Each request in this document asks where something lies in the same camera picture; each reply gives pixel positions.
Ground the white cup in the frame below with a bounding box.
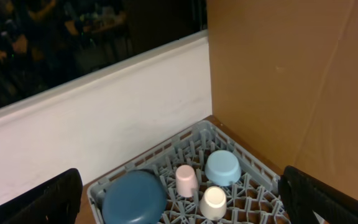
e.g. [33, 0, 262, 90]
[200, 186, 227, 220]

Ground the dark blue plate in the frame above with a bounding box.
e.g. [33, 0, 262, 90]
[102, 170, 167, 224]

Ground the pink cup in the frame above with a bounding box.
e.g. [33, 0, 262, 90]
[175, 165, 198, 198]

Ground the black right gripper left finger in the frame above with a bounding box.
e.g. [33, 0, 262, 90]
[0, 168, 83, 224]

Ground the grey dishwasher rack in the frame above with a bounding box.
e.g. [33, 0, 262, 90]
[87, 121, 290, 223]

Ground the brown cardboard wall panel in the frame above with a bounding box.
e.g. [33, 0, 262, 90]
[207, 0, 358, 200]

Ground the light blue bowl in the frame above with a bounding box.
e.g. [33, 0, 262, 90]
[204, 150, 241, 187]

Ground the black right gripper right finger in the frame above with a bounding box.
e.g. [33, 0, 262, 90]
[278, 166, 358, 224]

